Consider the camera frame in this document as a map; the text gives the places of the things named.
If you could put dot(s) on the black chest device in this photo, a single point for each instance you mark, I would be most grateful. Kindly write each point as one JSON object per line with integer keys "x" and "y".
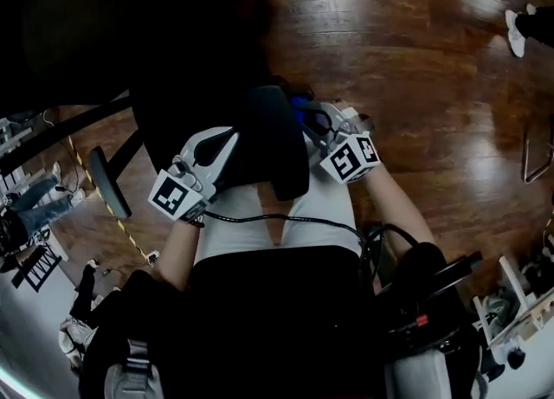
{"x": 433, "y": 293}

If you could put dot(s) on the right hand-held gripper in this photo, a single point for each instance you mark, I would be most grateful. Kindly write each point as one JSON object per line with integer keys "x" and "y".
{"x": 350, "y": 159}

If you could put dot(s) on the person's right forearm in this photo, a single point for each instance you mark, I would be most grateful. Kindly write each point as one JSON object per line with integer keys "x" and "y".
{"x": 402, "y": 215}

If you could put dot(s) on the white wooden rack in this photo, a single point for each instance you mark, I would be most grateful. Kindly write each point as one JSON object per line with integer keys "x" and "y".
{"x": 510, "y": 276}

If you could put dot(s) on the yellow black floor tape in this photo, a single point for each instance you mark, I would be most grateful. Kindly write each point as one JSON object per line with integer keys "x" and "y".
{"x": 125, "y": 229}

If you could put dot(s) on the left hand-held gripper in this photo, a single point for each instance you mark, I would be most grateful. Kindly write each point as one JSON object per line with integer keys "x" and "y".
{"x": 171, "y": 196}

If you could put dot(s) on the copper stool frame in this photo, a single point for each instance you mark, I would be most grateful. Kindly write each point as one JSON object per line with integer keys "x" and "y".
{"x": 526, "y": 159}

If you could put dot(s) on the white power strip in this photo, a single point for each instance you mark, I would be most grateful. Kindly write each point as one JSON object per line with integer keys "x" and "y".
{"x": 153, "y": 256}

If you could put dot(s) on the person's black shirt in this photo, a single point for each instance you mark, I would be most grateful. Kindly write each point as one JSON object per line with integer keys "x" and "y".
{"x": 268, "y": 323}

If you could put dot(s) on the black grid rack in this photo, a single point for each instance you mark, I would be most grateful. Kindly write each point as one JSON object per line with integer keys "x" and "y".
{"x": 36, "y": 274}

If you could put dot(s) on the black mesh office chair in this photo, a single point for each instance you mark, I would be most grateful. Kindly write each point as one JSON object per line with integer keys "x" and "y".
{"x": 86, "y": 29}

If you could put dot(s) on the person's left forearm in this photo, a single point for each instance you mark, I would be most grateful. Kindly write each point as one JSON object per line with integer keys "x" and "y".
{"x": 177, "y": 254}

